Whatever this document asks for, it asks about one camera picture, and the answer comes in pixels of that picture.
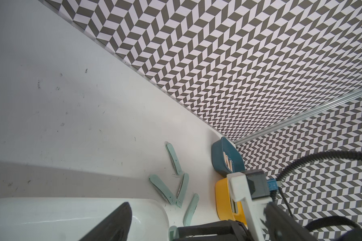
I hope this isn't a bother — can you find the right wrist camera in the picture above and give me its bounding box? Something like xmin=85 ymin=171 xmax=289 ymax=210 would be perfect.
xmin=227 ymin=170 xmax=285 ymax=241

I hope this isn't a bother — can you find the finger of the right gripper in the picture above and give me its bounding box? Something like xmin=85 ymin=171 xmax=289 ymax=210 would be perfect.
xmin=173 ymin=220 xmax=244 ymax=241

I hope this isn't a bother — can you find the dark teal storage box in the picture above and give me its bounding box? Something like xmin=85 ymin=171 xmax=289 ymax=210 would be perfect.
xmin=211 ymin=137 xmax=245 ymax=178

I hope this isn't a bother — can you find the mint knife top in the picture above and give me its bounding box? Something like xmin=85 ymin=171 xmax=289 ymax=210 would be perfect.
xmin=166 ymin=143 xmax=183 ymax=175

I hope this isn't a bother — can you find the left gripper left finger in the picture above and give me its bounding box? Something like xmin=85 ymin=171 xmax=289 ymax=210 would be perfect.
xmin=80 ymin=202 xmax=132 ymax=241

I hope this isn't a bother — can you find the yellow storage box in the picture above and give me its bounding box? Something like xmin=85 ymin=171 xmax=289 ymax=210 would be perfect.
xmin=215 ymin=178 xmax=247 ymax=225

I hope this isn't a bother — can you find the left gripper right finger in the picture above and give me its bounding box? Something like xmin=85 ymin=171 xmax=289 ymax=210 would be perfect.
xmin=264 ymin=202 xmax=317 ymax=241

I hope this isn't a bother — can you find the mint knife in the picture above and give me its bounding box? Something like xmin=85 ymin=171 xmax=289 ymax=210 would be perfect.
xmin=166 ymin=143 xmax=183 ymax=175
xmin=183 ymin=193 xmax=200 ymax=227
xmin=149 ymin=174 xmax=177 ymax=205
xmin=168 ymin=226 xmax=180 ymax=241

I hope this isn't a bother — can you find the mint knife angled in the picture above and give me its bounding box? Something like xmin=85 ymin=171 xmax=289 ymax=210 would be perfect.
xmin=176 ymin=173 xmax=190 ymax=208

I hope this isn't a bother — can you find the white storage box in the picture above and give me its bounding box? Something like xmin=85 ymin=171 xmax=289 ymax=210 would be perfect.
xmin=0 ymin=197 xmax=169 ymax=241

